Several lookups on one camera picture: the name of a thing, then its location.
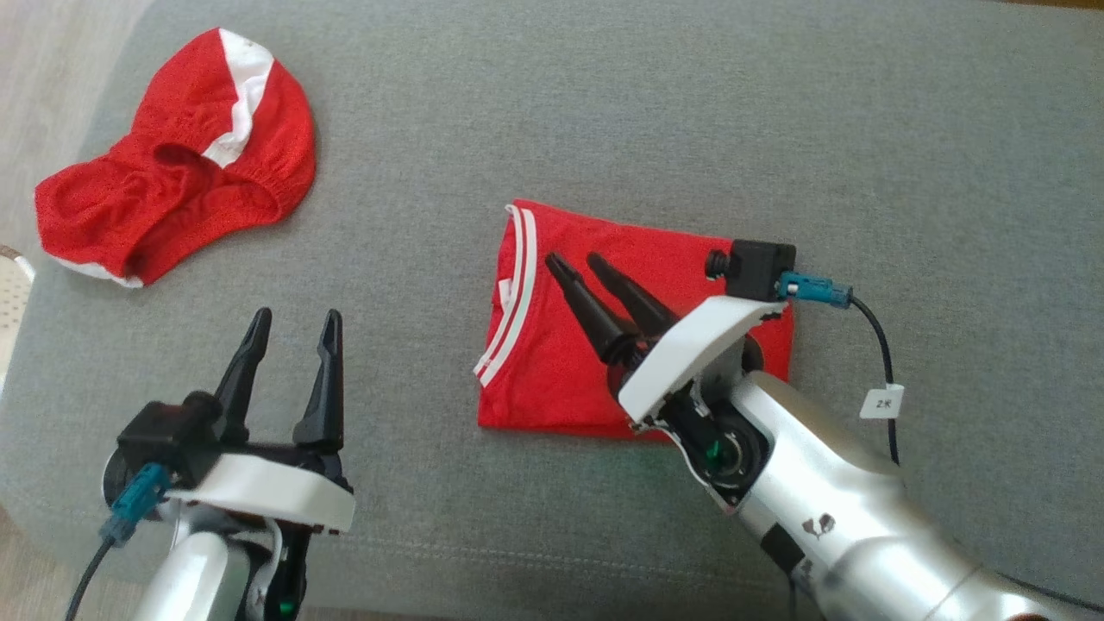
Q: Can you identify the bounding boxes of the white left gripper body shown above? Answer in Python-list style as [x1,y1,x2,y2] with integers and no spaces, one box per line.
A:
[164,442,357,534]

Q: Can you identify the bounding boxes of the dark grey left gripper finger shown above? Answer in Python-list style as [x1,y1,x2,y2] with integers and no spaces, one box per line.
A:
[212,307,273,446]
[292,310,347,456]

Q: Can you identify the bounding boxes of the white perforated laundry basket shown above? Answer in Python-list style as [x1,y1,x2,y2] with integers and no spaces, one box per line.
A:
[0,245,38,389]

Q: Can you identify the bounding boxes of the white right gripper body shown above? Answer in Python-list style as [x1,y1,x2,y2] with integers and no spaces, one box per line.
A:
[606,296,787,425]

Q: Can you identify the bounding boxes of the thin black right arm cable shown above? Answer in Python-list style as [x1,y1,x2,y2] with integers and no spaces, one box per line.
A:
[849,293,903,467]

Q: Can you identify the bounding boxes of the red shorts with white stripe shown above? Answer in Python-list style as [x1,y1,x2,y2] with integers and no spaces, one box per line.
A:
[34,28,317,289]

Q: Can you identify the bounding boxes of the red shirt with striped trim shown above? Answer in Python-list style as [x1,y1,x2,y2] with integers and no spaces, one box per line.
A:
[473,200,796,442]

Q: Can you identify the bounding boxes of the white cable label tag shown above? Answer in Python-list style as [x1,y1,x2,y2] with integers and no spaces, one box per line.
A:
[860,384,906,422]

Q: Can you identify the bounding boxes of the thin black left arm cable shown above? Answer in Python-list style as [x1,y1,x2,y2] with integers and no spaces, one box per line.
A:
[65,538,118,621]

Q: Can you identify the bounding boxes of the teal cable connector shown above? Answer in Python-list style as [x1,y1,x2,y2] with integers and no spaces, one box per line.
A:
[98,462,174,547]
[776,271,854,311]

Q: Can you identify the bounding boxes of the large grey sofa chaise seat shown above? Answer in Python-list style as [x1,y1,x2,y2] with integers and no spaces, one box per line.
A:
[0,0,1104,621]

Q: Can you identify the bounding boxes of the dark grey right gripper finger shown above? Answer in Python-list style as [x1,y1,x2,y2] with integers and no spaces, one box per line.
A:
[588,253,679,340]
[545,252,640,364]

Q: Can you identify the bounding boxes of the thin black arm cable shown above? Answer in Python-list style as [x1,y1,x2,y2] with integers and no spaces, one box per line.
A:
[65,538,118,621]
[849,293,903,467]

